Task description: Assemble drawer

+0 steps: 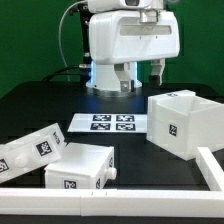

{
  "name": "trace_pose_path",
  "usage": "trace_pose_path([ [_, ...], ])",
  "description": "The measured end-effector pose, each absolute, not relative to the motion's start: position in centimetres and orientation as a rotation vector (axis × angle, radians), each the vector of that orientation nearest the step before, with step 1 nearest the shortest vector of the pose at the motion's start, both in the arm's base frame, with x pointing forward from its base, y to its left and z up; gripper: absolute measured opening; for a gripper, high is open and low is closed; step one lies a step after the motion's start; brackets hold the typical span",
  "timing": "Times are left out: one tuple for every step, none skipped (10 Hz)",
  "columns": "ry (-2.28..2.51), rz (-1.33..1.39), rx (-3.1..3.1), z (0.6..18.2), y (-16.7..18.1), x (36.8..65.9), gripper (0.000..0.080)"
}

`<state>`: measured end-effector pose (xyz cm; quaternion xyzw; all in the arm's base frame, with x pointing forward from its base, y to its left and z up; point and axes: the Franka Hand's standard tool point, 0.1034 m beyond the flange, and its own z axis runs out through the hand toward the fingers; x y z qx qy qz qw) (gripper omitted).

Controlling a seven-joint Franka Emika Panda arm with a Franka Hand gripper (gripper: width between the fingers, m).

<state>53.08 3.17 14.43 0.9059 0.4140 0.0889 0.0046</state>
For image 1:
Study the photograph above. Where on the white drawer with knob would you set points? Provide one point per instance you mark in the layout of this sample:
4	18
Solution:
30	152

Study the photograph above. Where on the white right rail barrier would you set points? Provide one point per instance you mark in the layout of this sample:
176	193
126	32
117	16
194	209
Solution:
210	169

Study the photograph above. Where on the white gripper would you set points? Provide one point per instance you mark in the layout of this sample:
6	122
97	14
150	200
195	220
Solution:
120	37

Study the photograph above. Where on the white fiducial marker sheet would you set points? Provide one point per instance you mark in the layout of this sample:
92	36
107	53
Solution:
108	123

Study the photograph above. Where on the white drawer cabinet box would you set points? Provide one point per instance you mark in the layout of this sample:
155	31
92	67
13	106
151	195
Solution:
181	121

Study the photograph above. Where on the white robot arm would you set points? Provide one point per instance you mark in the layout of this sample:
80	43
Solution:
103	79

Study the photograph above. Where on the white front rail barrier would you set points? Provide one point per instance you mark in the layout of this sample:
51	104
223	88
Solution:
112	202

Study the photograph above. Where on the white rail barrier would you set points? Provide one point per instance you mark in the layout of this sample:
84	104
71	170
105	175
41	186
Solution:
112	202
210	169

